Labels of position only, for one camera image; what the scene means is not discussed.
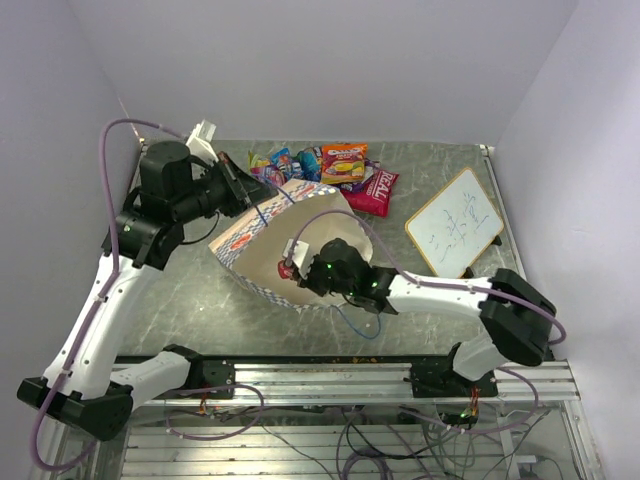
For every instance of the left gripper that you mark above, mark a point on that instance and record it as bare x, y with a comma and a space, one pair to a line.
242, 189

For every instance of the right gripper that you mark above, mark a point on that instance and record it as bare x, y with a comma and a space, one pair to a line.
307, 280

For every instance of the small red candy packet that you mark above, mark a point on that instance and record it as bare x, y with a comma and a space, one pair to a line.
286, 271

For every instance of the blue candy packet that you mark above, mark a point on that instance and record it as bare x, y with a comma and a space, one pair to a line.
287, 165

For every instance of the checkered paper bag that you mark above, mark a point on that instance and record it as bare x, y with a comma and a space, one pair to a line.
303, 215

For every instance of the blue snack packet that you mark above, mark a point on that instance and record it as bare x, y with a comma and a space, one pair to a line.
310, 160

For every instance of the pink crisps bag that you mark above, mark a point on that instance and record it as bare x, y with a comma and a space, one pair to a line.
375, 197

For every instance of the orange snack packet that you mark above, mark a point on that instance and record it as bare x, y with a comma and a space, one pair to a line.
343, 163

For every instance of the purple snack pack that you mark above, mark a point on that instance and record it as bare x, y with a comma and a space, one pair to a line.
371, 168

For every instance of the green snack packet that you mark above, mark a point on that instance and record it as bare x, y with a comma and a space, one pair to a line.
258, 163

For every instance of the purple chocolate pack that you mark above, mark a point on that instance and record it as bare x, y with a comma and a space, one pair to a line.
269, 174

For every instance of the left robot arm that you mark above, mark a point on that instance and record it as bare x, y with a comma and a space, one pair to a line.
178, 184

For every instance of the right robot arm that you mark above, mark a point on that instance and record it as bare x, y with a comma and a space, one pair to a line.
516, 319

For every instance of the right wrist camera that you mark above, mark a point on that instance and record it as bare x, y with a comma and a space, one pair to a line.
299, 254

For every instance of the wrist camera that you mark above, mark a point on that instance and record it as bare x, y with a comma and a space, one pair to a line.
299, 254
199, 141

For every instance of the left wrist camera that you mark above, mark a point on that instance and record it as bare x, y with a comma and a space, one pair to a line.
199, 141

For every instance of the small whiteboard yellow frame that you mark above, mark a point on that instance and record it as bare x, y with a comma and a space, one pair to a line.
455, 226

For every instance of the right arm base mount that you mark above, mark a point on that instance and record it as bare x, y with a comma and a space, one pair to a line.
433, 377

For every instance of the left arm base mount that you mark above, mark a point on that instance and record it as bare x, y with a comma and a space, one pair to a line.
208, 377

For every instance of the aluminium rail frame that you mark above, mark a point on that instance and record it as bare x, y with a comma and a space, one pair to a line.
306, 380

